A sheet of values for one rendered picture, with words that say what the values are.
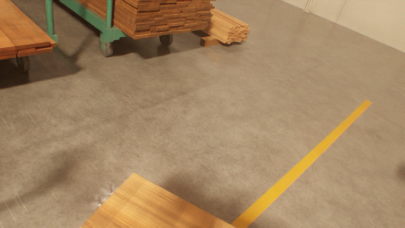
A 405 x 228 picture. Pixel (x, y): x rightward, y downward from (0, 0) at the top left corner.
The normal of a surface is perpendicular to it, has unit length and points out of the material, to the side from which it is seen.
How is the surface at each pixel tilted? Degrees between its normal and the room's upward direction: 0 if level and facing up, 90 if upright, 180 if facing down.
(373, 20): 92
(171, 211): 0
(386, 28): 95
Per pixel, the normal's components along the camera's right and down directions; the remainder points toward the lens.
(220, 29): -0.68, 0.29
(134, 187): 0.22, -0.80
